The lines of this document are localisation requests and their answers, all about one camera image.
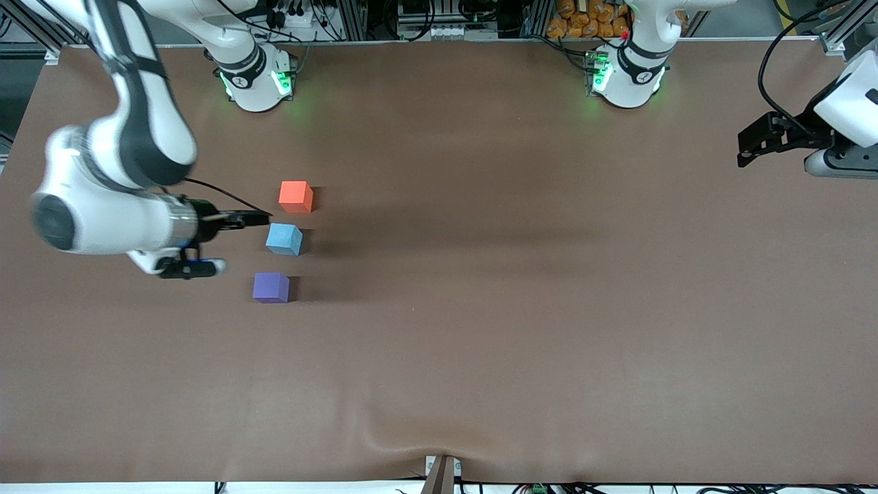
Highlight light blue foam cube block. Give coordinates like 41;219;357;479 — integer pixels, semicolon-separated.
265;222;304;257

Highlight orange foam cube block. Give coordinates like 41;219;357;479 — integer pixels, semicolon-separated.
278;180;315;213

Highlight purple foam cube block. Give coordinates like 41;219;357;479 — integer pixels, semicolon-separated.
252;272;290;304

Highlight white power strip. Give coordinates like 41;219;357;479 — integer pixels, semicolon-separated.
271;0;323;28

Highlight orange snack bag pile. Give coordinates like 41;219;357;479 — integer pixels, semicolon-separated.
547;0;630;39

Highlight brown table cover sheet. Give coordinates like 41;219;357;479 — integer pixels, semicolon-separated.
0;38;878;484

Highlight grey electrical equipment box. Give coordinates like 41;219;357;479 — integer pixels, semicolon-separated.
396;0;500;42

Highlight thin black right gripper cable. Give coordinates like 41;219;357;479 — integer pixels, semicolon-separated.
181;178;270;215

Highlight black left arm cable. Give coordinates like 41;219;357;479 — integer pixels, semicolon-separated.
757;0;851;134

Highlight aluminium frame post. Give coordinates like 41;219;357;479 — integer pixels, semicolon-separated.
820;0;866;56
521;0;549;38
336;0;368;42

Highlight aluminium frame strut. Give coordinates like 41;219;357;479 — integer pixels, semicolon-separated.
0;0;66;59

